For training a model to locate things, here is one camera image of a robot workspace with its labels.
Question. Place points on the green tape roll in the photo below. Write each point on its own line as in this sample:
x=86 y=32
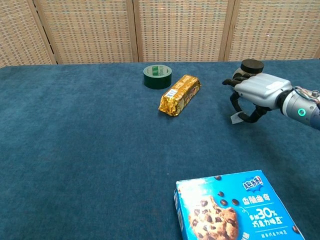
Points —
x=157 y=79

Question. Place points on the blue chocolate cookie box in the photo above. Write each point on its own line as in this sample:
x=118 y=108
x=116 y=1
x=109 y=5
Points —
x=235 y=207

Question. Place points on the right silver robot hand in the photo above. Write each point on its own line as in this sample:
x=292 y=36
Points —
x=262 y=88

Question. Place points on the round glass jar black lid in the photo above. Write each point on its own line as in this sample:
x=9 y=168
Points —
x=251 y=66

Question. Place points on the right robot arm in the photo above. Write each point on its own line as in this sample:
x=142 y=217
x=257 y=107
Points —
x=301 y=110

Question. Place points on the woven folding screen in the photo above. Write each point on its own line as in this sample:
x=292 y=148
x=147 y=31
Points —
x=160 y=30

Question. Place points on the gold foil biscuit pack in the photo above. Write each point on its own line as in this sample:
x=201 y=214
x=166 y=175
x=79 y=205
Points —
x=180 y=94

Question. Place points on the blue velvet tablecloth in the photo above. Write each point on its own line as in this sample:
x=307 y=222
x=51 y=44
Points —
x=87 y=150

